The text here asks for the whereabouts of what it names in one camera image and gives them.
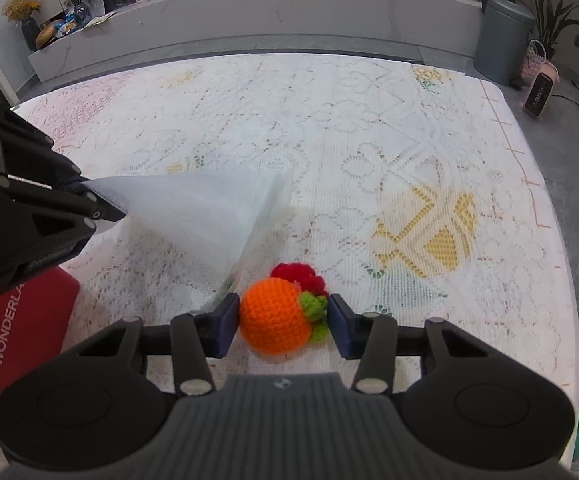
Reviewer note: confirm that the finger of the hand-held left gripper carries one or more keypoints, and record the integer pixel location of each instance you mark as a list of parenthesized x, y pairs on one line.
[(19, 210), (29, 155)]

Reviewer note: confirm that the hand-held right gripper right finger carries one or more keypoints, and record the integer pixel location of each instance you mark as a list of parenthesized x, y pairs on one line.
[(342, 330)]

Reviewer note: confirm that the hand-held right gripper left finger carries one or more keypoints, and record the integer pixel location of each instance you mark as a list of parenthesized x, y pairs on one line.
[(229, 325)]

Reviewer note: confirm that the orange crochet tangerine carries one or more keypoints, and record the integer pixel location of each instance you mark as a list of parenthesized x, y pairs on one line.
[(274, 317)]

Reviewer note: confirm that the red storage box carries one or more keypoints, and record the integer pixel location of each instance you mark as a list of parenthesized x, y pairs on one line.
[(24, 330)]

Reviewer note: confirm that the clear plastic bag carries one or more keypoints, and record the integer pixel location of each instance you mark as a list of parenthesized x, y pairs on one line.
[(194, 210)]

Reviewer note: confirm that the red crochet flower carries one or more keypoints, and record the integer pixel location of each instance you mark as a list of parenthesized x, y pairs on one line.
[(294, 272)]

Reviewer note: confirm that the bagged bread loaf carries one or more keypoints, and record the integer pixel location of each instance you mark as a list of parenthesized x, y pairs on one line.
[(46, 36)]

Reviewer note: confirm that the vase with yellow flowers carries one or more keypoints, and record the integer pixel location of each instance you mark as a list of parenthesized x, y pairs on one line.
[(30, 32)]

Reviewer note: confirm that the blue snack packet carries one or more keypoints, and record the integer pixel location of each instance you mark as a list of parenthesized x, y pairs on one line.
[(66, 26)]

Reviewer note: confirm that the white lace bedspread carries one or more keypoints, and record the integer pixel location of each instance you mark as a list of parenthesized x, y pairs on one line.
[(369, 125)]

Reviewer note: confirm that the grey tv cabinet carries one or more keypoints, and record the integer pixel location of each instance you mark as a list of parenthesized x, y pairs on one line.
[(269, 15)]

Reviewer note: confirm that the pink space heater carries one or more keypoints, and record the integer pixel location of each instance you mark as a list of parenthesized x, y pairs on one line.
[(539, 92)]

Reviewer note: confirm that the pink woven basket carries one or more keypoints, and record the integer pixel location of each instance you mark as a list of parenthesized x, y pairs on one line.
[(534, 62)]

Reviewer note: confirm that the grey trash bin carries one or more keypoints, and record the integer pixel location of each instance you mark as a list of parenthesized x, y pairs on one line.
[(502, 40)]

